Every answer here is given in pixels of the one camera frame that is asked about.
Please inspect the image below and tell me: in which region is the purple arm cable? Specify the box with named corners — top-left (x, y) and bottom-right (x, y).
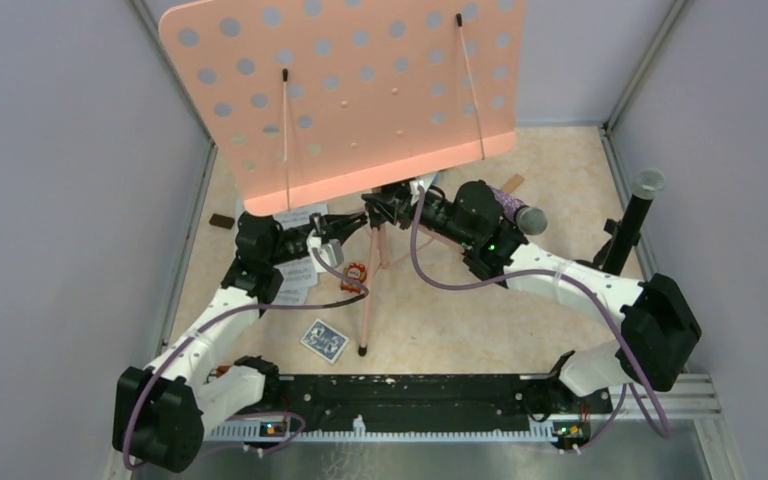
top-left (409, 185), bottom-right (673, 442)
top-left (120, 246), bottom-right (371, 472)

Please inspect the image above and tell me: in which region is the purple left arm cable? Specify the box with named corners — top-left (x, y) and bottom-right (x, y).
top-left (120, 246), bottom-right (371, 472)

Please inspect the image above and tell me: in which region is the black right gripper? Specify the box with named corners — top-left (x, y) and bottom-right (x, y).
top-left (366, 177), bottom-right (476, 249)

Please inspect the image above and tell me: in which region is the dark brown flat block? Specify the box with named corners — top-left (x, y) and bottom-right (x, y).
top-left (208, 214), bottom-right (236, 230)

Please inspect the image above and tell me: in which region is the purple glitter microphone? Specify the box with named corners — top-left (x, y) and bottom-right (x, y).
top-left (490, 187), bottom-right (548, 235)

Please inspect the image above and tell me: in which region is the black grey microphone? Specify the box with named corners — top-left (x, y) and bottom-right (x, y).
top-left (601, 169), bottom-right (666, 275)

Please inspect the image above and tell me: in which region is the small wooden block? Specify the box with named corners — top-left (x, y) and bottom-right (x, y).
top-left (500, 174), bottom-right (524, 195)

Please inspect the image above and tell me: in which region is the blue playing card box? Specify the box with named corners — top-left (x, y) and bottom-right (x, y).
top-left (300, 318), bottom-right (349, 364)

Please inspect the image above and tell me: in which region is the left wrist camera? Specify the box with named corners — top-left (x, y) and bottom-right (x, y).
top-left (306, 213), bottom-right (344, 273)

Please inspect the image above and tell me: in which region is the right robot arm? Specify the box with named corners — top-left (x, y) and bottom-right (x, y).
top-left (362, 180), bottom-right (702, 412)

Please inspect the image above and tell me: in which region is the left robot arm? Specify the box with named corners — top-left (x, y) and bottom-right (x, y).
top-left (112, 212), bottom-right (368, 473)

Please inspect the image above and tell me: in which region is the red owl toy block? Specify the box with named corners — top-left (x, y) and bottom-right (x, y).
top-left (340, 262), bottom-right (367, 294)

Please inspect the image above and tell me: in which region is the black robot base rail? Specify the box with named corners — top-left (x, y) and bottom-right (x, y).
top-left (218, 355), bottom-right (607, 435)

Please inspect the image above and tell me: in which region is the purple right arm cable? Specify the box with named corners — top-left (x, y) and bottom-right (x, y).
top-left (409, 185), bottom-right (673, 442)

